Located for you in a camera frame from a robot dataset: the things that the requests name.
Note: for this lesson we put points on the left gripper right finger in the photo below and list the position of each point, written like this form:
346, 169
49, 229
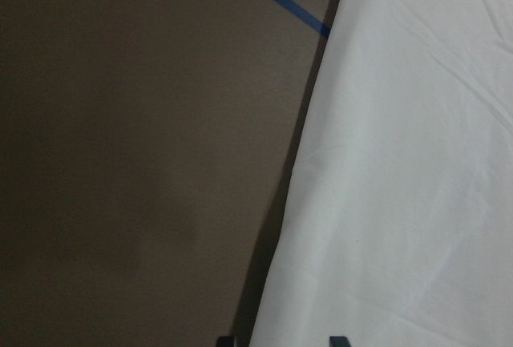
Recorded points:
338, 341

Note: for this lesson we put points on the white long-sleeve printed shirt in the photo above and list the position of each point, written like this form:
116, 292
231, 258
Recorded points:
398, 222

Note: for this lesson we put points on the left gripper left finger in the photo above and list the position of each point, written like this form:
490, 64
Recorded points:
226, 341

